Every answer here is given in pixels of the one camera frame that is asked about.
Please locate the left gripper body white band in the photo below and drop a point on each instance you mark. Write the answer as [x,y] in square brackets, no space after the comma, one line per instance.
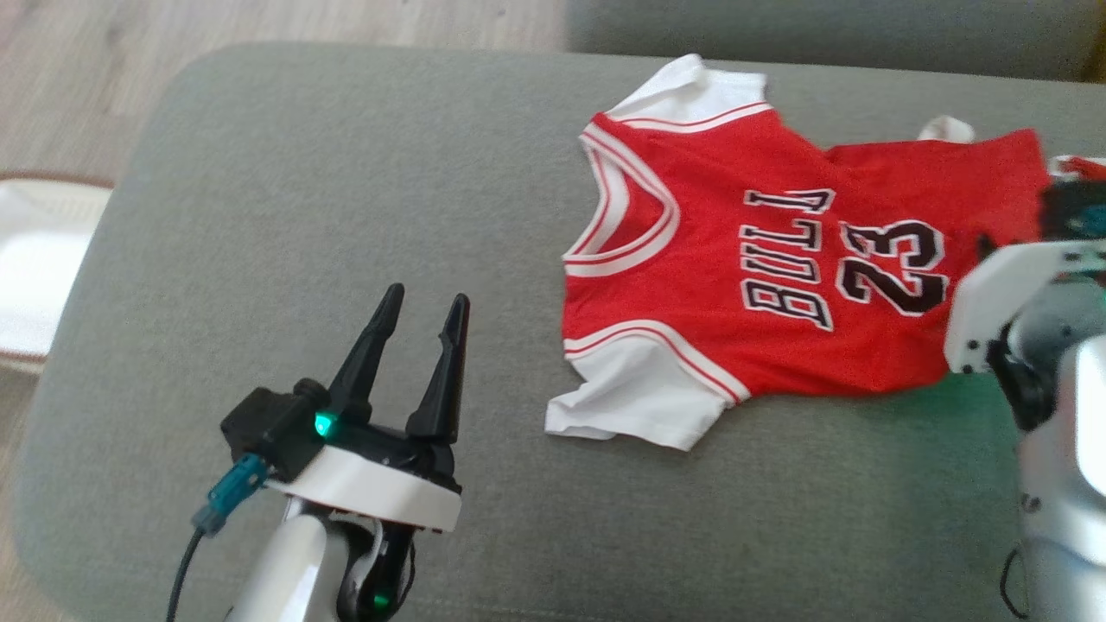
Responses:
[380,492]

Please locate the white mat brown edge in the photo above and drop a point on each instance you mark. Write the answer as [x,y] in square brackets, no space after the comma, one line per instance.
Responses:
[43,268]

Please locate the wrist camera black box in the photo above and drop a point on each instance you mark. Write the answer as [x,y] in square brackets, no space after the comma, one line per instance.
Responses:
[272,423]
[1067,203]

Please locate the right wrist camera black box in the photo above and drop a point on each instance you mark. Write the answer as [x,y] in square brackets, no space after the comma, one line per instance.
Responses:
[1067,203]

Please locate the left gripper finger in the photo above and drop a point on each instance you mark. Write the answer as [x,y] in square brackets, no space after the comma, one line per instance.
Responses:
[442,389]
[367,363]

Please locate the small grey sofa section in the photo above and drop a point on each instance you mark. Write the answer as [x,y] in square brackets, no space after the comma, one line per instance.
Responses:
[821,34]

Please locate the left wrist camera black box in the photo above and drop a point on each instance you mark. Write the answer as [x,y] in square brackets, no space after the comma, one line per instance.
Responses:
[272,423]

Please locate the red basketball jersey white sleeves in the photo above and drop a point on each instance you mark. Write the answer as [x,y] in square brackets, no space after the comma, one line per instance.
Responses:
[743,345]

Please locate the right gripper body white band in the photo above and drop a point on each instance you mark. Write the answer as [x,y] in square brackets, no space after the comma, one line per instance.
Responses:
[985,302]

